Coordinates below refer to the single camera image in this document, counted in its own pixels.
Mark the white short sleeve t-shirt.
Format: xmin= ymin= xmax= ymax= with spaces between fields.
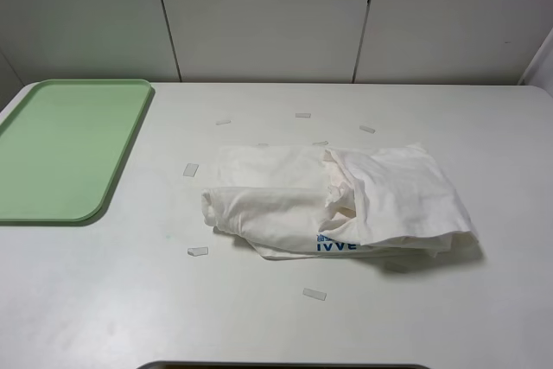
xmin=200 ymin=144 xmax=478 ymax=260

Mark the green plastic tray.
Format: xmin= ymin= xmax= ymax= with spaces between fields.
xmin=1 ymin=80 xmax=154 ymax=225

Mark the white tape piece left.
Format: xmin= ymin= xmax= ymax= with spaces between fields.
xmin=183 ymin=163 xmax=199 ymax=177

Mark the white tape piece rear-right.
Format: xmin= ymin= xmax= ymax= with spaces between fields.
xmin=359 ymin=125 xmax=376 ymax=134

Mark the white tape piece front-left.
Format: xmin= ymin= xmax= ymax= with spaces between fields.
xmin=187 ymin=246 xmax=209 ymax=257

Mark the white tape piece front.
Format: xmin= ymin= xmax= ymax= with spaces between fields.
xmin=302 ymin=288 xmax=327 ymax=301

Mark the white tape piece front-right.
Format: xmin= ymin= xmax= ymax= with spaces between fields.
xmin=384 ymin=262 xmax=409 ymax=274

